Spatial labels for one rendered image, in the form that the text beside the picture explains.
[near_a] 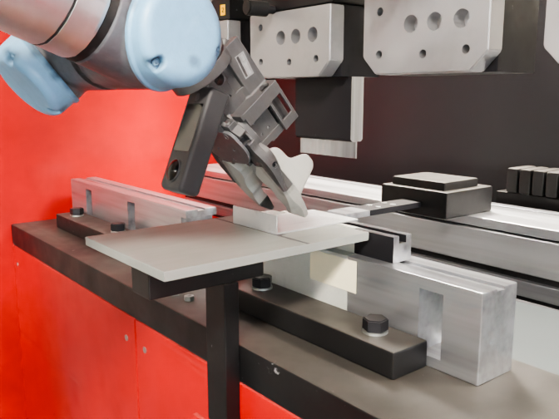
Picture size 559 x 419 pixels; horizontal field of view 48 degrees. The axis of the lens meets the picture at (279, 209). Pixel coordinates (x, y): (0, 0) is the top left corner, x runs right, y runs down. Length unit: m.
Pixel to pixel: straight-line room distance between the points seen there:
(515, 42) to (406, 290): 0.27
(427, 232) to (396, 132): 0.43
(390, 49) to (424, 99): 0.67
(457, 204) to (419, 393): 0.35
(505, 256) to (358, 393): 0.36
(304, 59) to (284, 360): 0.34
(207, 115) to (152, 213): 0.50
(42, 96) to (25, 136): 0.92
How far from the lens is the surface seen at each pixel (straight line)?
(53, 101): 0.57
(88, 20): 0.45
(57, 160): 1.52
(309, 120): 0.80
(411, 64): 0.64
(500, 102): 1.23
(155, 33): 0.44
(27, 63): 0.57
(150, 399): 0.98
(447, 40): 0.62
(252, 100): 0.69
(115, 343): 1.06
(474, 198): 0.94
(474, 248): 0.94
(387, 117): 1.39
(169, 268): 0.58
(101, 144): 1.55
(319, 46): 0.74
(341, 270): 0.75
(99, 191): 1.34
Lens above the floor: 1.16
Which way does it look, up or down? 10 degrees down
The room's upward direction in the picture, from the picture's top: straight up
